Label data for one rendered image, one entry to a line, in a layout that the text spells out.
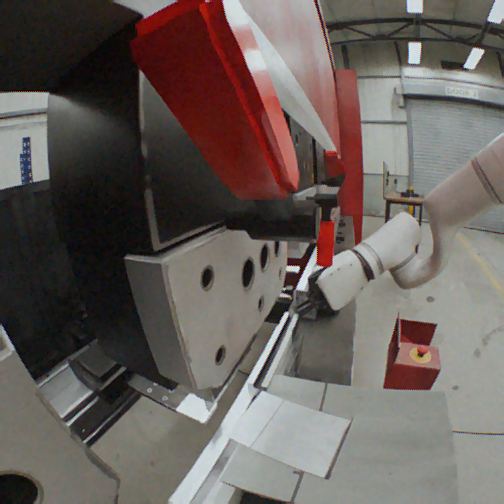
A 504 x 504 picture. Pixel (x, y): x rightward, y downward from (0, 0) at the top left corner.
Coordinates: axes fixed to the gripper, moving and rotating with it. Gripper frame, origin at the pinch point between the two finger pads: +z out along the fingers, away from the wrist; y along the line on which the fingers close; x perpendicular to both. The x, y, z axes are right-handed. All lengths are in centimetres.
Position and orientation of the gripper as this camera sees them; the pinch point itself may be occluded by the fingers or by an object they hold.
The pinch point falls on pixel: (302, 307)
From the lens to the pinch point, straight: 51.8
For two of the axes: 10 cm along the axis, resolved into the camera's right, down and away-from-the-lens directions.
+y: -5.5, -7.7, -3.3
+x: 1.3, 3.1, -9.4
